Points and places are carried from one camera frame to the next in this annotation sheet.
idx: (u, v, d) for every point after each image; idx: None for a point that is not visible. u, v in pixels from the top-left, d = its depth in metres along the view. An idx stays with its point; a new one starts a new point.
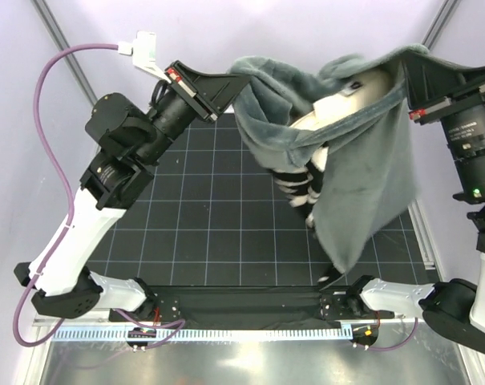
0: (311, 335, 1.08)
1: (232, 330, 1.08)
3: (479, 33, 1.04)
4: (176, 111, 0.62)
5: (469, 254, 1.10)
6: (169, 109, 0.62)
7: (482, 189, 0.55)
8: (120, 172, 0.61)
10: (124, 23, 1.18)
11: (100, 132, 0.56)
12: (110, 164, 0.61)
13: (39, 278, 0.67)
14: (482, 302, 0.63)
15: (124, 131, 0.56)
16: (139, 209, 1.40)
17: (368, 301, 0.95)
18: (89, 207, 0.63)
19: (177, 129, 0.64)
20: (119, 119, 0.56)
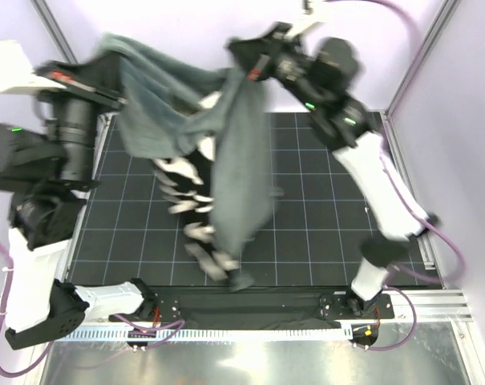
0: (311, 335, 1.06)
1: (231, 330, 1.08)
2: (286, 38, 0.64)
3: (480, 31, 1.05)
4: (78, 114, 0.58)
5: (470, 252, 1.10)
6: (72, 116, 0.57)
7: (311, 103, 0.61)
8: (42, 205, 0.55)
10: None
11: None
12: (29, 200, 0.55)
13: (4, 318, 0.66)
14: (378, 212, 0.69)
15: (15, 168, 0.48)
16: (139, 209, 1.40)
17: (359, 293, 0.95)
18: (20, 249, 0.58)
19: (89, 135, 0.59)
20: (6, 152, 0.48)
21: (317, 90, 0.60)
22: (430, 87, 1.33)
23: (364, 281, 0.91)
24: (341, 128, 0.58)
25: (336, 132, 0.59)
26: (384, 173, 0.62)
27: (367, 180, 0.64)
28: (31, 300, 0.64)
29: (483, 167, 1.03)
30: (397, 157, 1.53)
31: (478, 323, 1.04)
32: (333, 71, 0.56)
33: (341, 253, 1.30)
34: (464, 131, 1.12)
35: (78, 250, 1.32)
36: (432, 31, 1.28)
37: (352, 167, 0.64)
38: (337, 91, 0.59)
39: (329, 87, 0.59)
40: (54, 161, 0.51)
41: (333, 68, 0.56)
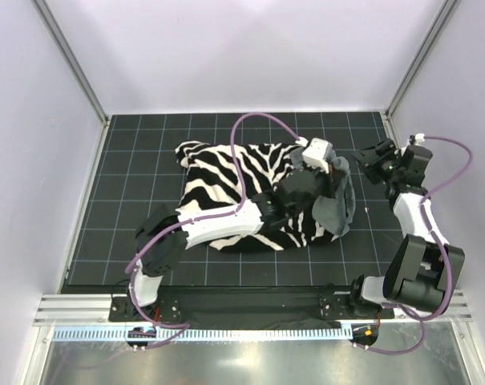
0: (311, 335, 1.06)
1: (232, 330, 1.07)
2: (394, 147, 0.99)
3: (478, 30, 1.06)
4: (305, 184, 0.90)
5: (469, 251, 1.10)
6: (309, 184, 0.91)
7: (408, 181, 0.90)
8: (278, 216, 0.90)
10: (127, 22, 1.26)
11: (290, 186, 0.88)
12: (273, 205, 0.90)
13: (189, 224, 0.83)
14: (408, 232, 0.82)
15: (295, 192, 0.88)
16: (140, 210, 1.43)
17: (364, 288, 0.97)
18: (250, 215, 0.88)
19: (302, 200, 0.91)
20: (295, 183, 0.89)
21: (402, 168, 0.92)
22: (430, 87, 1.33)
23: (376, 289, 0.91)
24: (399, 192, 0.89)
25: (394, 192, 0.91)
26: (417, 208, 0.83)
27: (406, 212, 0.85)
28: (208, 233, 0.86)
29: (483, 166, 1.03)
30: None
31: (478, 323, 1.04)
32: (408, 153, 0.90)
33: (341, 253, 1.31)
34: (464, 129, 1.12)
35: (79, 248, 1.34)
36: (434, 30, 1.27)
37: (401, 205, 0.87)
38: (411, 168, 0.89)
39: (405, 164, 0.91)
40: (273, 210, 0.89)
41: (413, 156, 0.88)
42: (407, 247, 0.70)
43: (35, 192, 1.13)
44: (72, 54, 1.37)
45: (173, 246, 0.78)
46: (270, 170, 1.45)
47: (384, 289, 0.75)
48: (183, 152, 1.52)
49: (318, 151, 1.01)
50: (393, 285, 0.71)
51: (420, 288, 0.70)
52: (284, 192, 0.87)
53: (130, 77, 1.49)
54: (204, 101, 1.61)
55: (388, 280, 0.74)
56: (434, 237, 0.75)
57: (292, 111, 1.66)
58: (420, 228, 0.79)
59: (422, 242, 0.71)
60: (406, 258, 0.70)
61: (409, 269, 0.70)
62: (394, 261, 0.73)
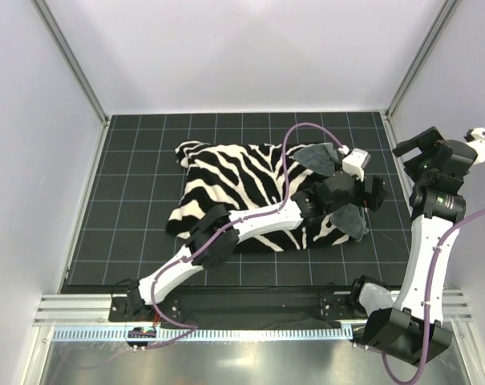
0: (310, 335, 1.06)
1: (233, 330, 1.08)
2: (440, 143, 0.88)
3: (478, 30, 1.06)
4: (344, 184, 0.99)
5: (470, 251, 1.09)
6: (347, 184, 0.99)
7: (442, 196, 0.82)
8: (316, 209, 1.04)
10: (127, 22, 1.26)
11: (331, 187, 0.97)
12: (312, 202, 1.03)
13: (240, 222, 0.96)
14: (404, 290, 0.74)
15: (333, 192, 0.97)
16: (140, 209, 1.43)
17: (361, 297, 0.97)
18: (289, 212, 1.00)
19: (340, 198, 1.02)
20: (334, 183, 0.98)
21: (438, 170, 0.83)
22: (430, 87, 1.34)
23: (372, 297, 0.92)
24: (428, 200, 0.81)
25: (422, 198, 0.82)
26: (430, 249, 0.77)
27: (418, 245, 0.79)
28: (256, 229, 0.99)
29: (484, 165, 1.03)
30: (407, 188, 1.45)
31: (478, 324, 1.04)
32: (446, 153, 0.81)
33: (341, 253, 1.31)
34: (464, 129, 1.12)
35: (78, 249, 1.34)
36: (434, 29, 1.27)
37: (418, 226, 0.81)
38: (446, 172, 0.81)
39: (440, 165, 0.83)
40: (312, 207, 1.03)
41: (451, 156, 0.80)
42: (388, 322, 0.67)
43: (36, 192, 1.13)
44: (72, 53, 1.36)
45: (225, 241, 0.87)
46: (272, 171, 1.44)
47: (365, 332, 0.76)
48: (183, 152, 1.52)
49: (357, 160, 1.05)
50: (369, 339, 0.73)
51: (395, 350, 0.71)
52: (325, 192, 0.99)
53: (130, 77, 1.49)
54: (204, 101, 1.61)
55: (368, 327, 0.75)
56: (426, 312, 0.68)
57: (292, 111, 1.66)
58: (415, 294, 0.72)
59: (407, 319, 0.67)
60: (385, 330, 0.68)
61: (385, 337, 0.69)
62: (376, 319, 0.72)
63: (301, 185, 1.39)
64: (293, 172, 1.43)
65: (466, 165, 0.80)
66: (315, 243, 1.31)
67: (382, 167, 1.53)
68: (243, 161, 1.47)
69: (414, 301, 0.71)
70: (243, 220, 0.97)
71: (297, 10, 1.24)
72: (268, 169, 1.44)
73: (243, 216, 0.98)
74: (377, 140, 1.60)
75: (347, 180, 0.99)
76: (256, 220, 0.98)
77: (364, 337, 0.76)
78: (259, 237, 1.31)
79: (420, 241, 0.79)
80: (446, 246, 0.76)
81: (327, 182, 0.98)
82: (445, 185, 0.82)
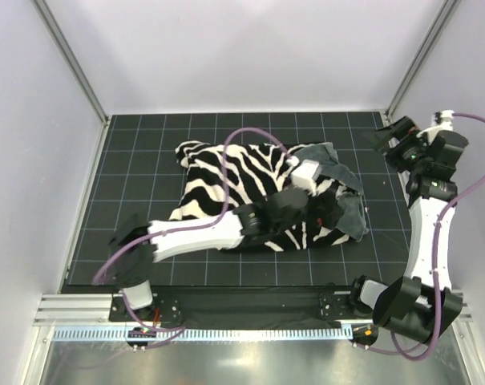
0: (310, 335, 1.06)
1: (235, 330, 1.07)
2: (418, 131, 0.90)
3: (478, 30, 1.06)
4: (297, 200, 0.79)
5: (470, 251, 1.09)
6: (299, 201, 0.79)
7: (436, 181, 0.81)
8: (261, 227, 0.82)
10: (127, 22, 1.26)
11: (283, 202, 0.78)
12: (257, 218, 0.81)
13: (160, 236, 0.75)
14: (410, 261, 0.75)
15: (282, 209, 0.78)
16: (140, 209, 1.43)
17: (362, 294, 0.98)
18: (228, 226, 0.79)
19: (288, 214, 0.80)
20: (286, 197, 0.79)
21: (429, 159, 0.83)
22: (430, 87, 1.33)
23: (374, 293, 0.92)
24: (424, 186, 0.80)
25: (418, 186, 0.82)
26: (431, 224, 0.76)
27: (418, 223, 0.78)
28: (182, 247, 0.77)
29: (483, 165, 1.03)
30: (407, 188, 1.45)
31: (478, 323, 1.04)
32: (440, 144, 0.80)
33: (341, 253, 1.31)
34: (465, 129, 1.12)
35: (78, 249, 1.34)
36: (434, 29, 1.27)
37: (417, 208, 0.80)
38: (440, 160, 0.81)
39: (433, 155, 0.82)
40: (256, 224, 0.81)
41: (444, 145, 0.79)
42: (401, 293, 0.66)
43: (36, 192, 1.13)
44: (73, 53, 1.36)
45: (138, 260, 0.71)
46: (272, 172, 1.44)
47: (376, 310, 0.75)
48: (183, 152, 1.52)
49: (308, 171, 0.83)
50: (381, 316, 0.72)
51: (409, 323, 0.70)
52: (276, 206, 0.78)
53: (129, 77, 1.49)
54: (204, 101, 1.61)
55: (380, 305, 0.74)
56: (434, 279, 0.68)
57: (292, 111, 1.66)
58: (421, 265, 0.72)
59: (418, 288, 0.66)
60: (398, 301, 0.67)
61: (398, 310, 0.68)
62: (388, 293, 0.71)
63: None
64: (293, 172, 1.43)
65: (458, 152, 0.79)
66: (315, 243, 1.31)
67: (382, 167, 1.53)
68: (243, 161, 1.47)
69: (422, 271, 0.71)
70: (164, 233, 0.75)
71: (297, 10, 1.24)
72: (268, 169, 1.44)
73: (165, 228, 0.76)
74: None
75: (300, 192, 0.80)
76: (181, 234, 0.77)
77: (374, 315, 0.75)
78: None
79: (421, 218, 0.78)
80: (446, 218, 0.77)
81: (279, 194, 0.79)
82: (438, 173, 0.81)
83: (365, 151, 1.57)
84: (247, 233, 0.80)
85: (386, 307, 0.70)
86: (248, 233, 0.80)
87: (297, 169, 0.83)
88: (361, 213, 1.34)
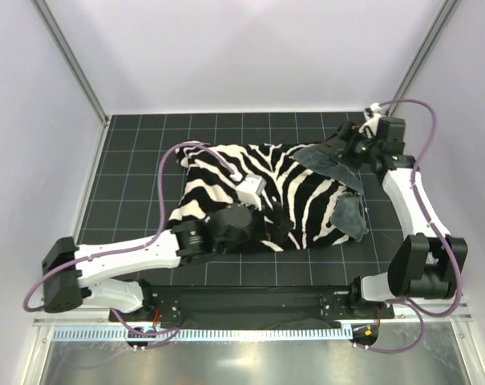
0: (311, 335, 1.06)
1: (235, 330, 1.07)
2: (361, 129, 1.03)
3: (478, 30, 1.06)
4: (240, 220, 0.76)
5: (470, 251, 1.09)
6: (244, 221, 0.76)
7: (396, 156, 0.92)
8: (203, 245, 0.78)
10: (127, 22, 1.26)
11: (228, 220, 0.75)
12: (199, 237, 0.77)
13: (86, 261, 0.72)
14: (410, 224, 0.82)
15: (225, 228, 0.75)
16: (140, 209, 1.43)
17: (362, 289, 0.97)
18: (168, 246, 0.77)
19: (231, 234, 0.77)
20: (229, 215, 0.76)
21: (381, 141, 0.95)
22: (430, 87, 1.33)
23: (373, 287, 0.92)
24: (385, 162, 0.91)
25: (381, 164, 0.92)
26: (409, 188, 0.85)
27: (398, 193, 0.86)
28: (113, 270, 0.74)
29: (482, 165, 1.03)
30: None
31: (478, 323, 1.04)
32: (384, 124, 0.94)
33: (341, 253, 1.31)
34: (465, 129, 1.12)
35: None
36: (434, 29, 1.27)
37: (390, 182, 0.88)
38: (390, 138, 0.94)
39: (382, 135, 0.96)
40: (198, 242, 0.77)
41: (387, 124, 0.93)
42: (411, 249, 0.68)
43: (36, 192, 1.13)
44: (73, 53, 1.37)
45: (58, 290, 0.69)
46: (272, 171, 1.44)
47: (392, 284, 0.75)
48: (183, 152, 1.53)
49: (252, 186, 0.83)
50: (401, 285, 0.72)
51: (428, 283, 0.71)
52: (218, 224, 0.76)
53: (129, 77, 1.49)
54: (204, 101, 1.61)
55: (395, 276, 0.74)
56: (434, 228, 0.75)
57: (292, 110, 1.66)
58: (419, 222, 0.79)
59: (425, 241, 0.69)
60: (412, 259, 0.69)
61: (416, 269, 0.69)
62: (400, 259, 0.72)
63: (301, 185, 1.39)
64: (294, 172, 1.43)
65: (402, 128, 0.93)
66: (315, 242, 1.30)
67: None
68: (242, 161, 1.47)
69: (421, 226, 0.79)
70: (90, 257, 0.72)
71: (297, 10, 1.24)
72: (268, 169, 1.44)
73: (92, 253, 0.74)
74: None
75: (243, 212, 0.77)
76: (111, 258, 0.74)
77: (393, 289, 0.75)
78: None
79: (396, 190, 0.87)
80: (417, 182, 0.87)
81: (221, 212, 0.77)
82: (394, 151, 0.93)
83: None
84: (185, 252, 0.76)
85: (404, 271, 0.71)
86: (187, 252, 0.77)
87: (241, 184, 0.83)
88: (361, 213, 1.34)
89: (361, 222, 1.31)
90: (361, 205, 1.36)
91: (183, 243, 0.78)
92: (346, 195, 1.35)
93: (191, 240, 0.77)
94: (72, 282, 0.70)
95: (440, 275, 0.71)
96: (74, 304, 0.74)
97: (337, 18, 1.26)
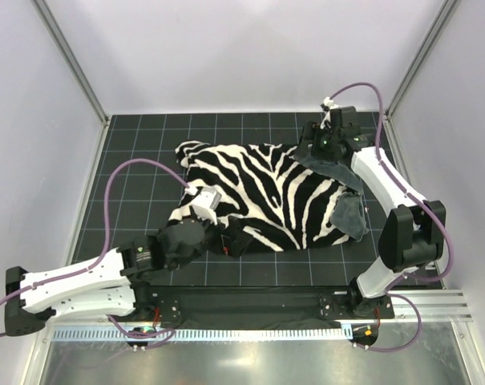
0: (310, 335, 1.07)
1: (236, 330, 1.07)
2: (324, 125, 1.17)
3: (478, 30, 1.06)
4: (187, 237, 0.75)
5: (470, 250, 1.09)
6: (191, 239, 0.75)
7: (357, 138, 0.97)
8: (153, 261, 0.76)
10: (127, 22, 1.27)
11: (175, 239, 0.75)
12: (149, 252, 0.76)
13: (30, 290, 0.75)
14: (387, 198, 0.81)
15: (174, 244, 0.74)
16: (140, 209, 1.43)
17: (361, 288, 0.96)
18: (112, 267, 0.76)
19: (183, 251, 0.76)
20: (177, 234, 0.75)
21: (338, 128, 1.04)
22: (430, 87, 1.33)
23: (371, 281, 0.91)
24: (348, 144, 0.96)
25: (345, 147, 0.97)
26: (377, 166, 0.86)
27: (369, 172, 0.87)
28: (59, 296, 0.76)
29: (482, 165, 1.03)
30: None
31: (478, 324, 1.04)
32: (335, 114, 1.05)
33: (341, 253, 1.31)
34: (465, 129, 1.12)
35: (78, 248, 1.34)
36: (434, 29, 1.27)
37: (358, 164, 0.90)
38: (345, 123, 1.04)
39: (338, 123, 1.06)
40: (147, 259, 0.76)
41: (337, 112, 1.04)
42: (398, 223, 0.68)
43: (36, 192, 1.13)
44: (73, 54, 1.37)
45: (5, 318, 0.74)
46: (273, 171, 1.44)
47: (386, 259, 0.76)
48: (183, 152, 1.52)
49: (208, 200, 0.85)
50: (395, 257, 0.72)
51: (419, 249, 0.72)
52: (168, 241, 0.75)
53: (130, 77, 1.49)
54: (204, 101, 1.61)
55: (386, 250, 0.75)
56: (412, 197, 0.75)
57: (292, 110, 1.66)
58: (395, 193, 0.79)
59: (408, 211, 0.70)
60: (401, 232, 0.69)
61: (406, 237, 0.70)
62: (388, 233, 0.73)
63: (301, 185, 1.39)
64: (294, 172, 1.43)
65: (353, 111, 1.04)
66: (315, 242, 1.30)
67: None
68: (243, 161, 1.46)
69: (399, 199, 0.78)
70: (34, 287, 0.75)
71: (297, 10, 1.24)
72: (268, 169, 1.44)
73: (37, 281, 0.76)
74: None
75: (194, 228, 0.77)
76: (54, 285, 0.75)
77: (388, 263, 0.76)
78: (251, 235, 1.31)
79: (365, 172, 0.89)
80: (383, 157, 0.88)
81: (172, 228, 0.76)
82: (353, 134, 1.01)
83: None
84: (131, 272, 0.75)
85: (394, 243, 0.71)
86: (133, 271, 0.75)
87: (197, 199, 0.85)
88: (361, 213, 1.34)
89: (361, 222, 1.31)
90: (361, 205, 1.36)
91: (131, 261, 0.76)
92: (346, 195, 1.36)
93: (139, 257, 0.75)
94: (15, 312, 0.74)
95: (428, 240, 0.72)
96: (34, 325, 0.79)
97: (337, 18, 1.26)
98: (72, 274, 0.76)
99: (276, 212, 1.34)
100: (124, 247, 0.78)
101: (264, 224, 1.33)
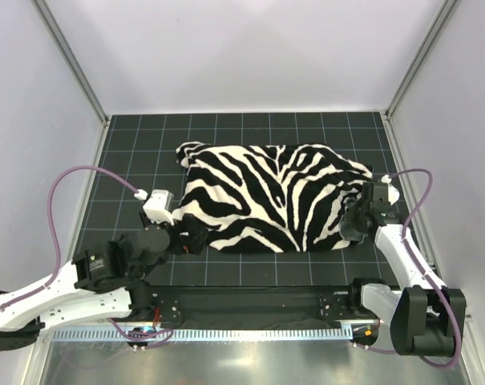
0: (310, 335, 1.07)
1: (236, 330, 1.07)
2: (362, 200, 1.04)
3: (478, 30, 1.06)
4: (146, 242, 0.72)
5: (470, 250, 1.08)
6: (154, 245, 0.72)
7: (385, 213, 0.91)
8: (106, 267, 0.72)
10: (125, 22, 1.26)
11: (138, 245, 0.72)
12: (101, 259, 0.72)
13: None
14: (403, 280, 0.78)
15: (137, 250, 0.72)
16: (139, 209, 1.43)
17: (364, 295, 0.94)
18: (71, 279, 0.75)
19: (150, 257, 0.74)
20: (139, 241, 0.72)
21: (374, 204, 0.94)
22: (429, 87, 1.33)
23: (373, 307, 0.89)
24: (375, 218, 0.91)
25: (372, 221, 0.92)
26: (400, 242, 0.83)
27: (390, 247, 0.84)
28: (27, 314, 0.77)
29: (482, 164, 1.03)
30: (406, 188, 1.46)
31: (478, 324, 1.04)
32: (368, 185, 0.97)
33: (341, 253, 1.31)
34: (466, 128, 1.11)
35: (78, 248, 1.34)
36: (434, 29, 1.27)
37: (381, 238, 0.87)
38: (375, 197, 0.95)
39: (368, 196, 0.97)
40: (101, 265, 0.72)
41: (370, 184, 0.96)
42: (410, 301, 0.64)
43: (35, 192, 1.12)
44: (72, 53, 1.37)
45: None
46: (278, 172, 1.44)
47: (394, 341, 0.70)
48: (183, 152, 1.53)
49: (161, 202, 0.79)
50: (405, 341, 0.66)
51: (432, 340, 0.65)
52: (132, 248, 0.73)
53: (130, 77, 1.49)
54: (204, 102, 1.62)
55: (396, 331, 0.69)
56: (429, 281, 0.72)
57: (292, 110, 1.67)
58: (414, 273, 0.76)
59: (423, 293, 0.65)
60: (413, 313, 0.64)
61: (418, 322, 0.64)
62: (402, 314, 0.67)
63: (302, 186, 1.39)
64: (297, 173, 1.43)
65: (386, 189, 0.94)
66: (315, 243, 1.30)
67: (383, 166, 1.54)
68: (248, 163, 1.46)
69: (416, 280, 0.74)
70: (1, 310, 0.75)
71: (297, 10, 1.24)
72: (268, 169, 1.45)
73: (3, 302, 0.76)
74: (377, 140, 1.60)
75: (159, 230, 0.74)
76: (19, 305, 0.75)
77: (398, 348, 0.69)
78: (251, 235, 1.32)
79: (387, 248, 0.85)
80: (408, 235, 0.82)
81: (136, 234, 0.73)
82: (381, 211, 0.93)
83: (366, 151, 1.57)
84: (83, 282, 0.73)
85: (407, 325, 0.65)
86: (86, 281, 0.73)
87: (148, 202, 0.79)
88: None
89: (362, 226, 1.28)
90: None
91: (85, 272, 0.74)
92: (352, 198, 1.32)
93: (92, 266, 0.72)
94: None
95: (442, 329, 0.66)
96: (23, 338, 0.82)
97: (337, 18, 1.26)
98: (34, 293, 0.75)
99: (276, 212, 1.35)
100: (79, 257, 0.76)
101: (263, 224, 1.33)
